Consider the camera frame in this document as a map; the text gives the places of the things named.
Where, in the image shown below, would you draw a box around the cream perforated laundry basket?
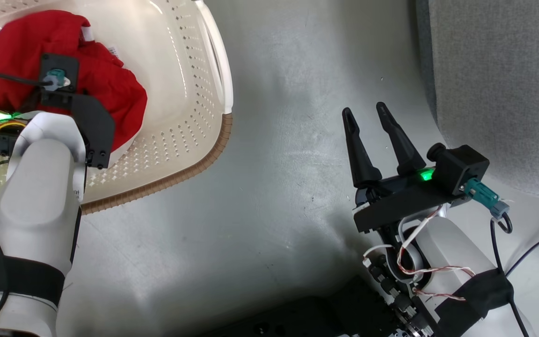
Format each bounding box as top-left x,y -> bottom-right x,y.
0,0 -> 233,216

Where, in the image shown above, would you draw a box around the red garment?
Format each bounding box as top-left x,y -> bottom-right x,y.
0,9 -> 148,153

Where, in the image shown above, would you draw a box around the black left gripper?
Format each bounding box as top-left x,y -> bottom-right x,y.
0,91 -> 116,170

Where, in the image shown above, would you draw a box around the thin black cable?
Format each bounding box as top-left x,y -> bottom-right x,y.
505,225 -> 539,278

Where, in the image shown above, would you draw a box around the red white twisted wires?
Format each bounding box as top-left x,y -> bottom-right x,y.
362,206 -> 477,301

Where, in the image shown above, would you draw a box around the black cable with teal plug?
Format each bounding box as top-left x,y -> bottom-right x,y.
461,178 -> 534,337

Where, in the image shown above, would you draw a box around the grey fabric sofa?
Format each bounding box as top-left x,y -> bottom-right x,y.
415,0 -> 539,205

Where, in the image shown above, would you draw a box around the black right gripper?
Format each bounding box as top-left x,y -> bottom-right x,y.
342,102 -> 467,234

